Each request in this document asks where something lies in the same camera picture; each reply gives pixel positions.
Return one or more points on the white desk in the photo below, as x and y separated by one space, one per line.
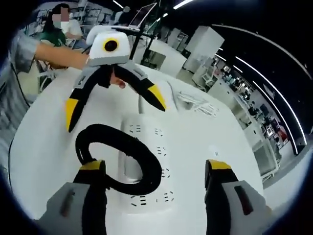
49 147

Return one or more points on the white power strip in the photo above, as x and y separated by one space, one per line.
146 137

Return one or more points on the open laptop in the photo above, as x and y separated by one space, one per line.
143 14

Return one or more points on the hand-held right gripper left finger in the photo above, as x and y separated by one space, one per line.
95 208

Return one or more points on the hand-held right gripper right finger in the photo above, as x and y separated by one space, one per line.
220 208

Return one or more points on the person's left hand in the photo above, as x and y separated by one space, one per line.
118 82

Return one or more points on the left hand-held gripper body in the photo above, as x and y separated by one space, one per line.
110 52

